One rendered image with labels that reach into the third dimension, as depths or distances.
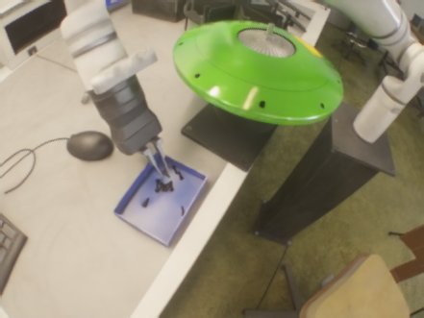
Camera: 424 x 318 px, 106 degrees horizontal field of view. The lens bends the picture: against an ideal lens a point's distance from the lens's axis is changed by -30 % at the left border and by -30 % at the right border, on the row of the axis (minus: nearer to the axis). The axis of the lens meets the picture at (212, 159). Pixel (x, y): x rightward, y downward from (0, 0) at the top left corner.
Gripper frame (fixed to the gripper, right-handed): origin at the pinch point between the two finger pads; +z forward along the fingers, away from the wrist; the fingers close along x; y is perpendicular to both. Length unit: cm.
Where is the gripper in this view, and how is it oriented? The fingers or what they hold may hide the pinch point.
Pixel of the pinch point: (164, 173)
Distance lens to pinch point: 39.2
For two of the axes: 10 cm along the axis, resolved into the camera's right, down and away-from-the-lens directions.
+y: -7.4, -2.5, 6.3
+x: -6.2, 6.2, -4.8
